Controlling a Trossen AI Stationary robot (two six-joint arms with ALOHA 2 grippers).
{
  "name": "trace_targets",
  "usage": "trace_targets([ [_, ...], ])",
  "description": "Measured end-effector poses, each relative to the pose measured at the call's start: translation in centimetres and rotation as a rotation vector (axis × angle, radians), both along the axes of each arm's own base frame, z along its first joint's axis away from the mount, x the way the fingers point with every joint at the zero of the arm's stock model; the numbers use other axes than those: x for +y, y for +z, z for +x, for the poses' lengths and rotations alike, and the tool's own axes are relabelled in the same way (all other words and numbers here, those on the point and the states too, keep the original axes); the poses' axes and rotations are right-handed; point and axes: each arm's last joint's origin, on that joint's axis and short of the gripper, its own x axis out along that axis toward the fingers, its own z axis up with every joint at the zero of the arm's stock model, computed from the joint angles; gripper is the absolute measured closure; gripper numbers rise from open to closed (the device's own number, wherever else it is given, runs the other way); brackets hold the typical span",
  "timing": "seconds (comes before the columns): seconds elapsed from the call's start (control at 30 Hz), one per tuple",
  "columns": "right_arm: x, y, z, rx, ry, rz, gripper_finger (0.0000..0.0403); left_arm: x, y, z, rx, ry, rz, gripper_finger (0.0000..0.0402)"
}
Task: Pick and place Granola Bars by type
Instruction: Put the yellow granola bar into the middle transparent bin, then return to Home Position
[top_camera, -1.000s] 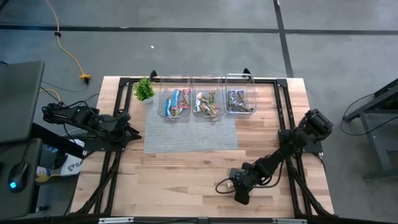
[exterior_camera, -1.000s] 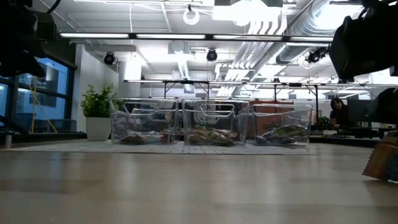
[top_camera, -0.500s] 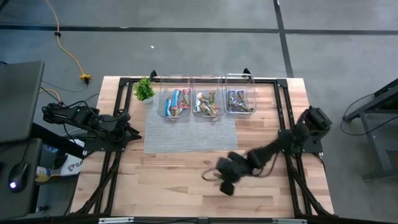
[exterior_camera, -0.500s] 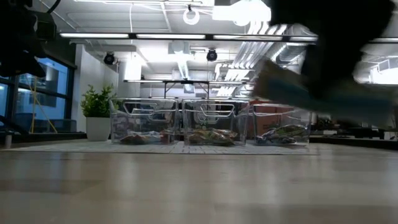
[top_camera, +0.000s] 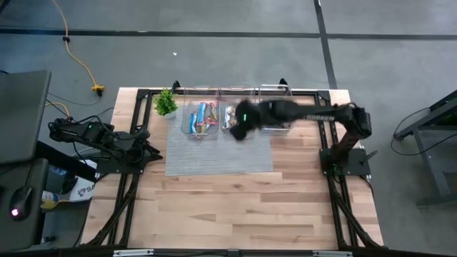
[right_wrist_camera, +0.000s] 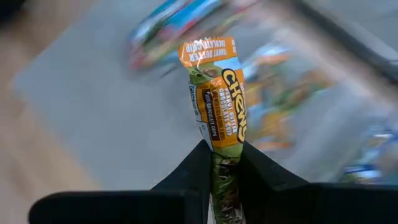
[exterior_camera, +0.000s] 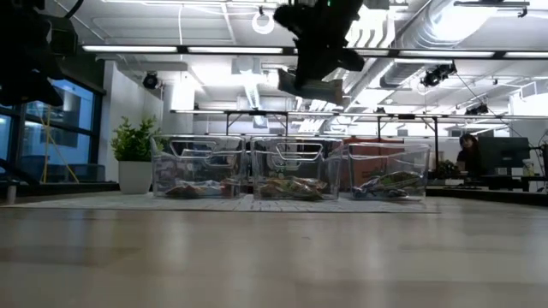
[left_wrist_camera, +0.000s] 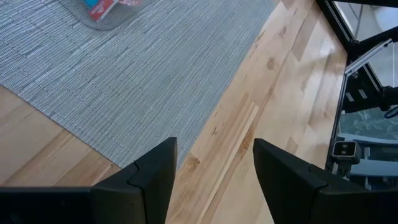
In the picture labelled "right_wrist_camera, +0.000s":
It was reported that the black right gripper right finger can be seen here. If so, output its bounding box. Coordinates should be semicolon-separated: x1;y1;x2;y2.
237;141;398;224

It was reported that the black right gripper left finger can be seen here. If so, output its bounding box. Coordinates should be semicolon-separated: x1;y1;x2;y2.
28;139;213;224

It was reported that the orange chewy granola bar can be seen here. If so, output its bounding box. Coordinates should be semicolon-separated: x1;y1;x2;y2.
178;36;249;224

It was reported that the blue-grey granola bar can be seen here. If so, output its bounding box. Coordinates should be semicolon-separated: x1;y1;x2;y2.
128;0;225;72

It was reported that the grey woven placemat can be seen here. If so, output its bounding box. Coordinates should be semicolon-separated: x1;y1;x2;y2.
12;0;398;191

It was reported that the clear plastic bin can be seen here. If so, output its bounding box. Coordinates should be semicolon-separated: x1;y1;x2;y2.
223;0;398;187

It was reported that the black table edge rail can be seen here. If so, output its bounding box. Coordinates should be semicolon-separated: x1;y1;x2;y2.
291;0;398;82

